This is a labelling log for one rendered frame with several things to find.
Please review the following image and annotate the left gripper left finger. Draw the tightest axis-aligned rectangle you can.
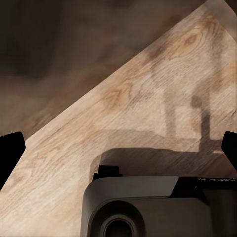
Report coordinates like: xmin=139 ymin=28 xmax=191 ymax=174
xmin=0 ymin=131 xmax=26 ymax=190

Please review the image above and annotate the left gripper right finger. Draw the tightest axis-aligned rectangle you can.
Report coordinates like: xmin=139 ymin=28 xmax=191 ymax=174
xmin=221 ymin=131 xmax=237 ymax=171

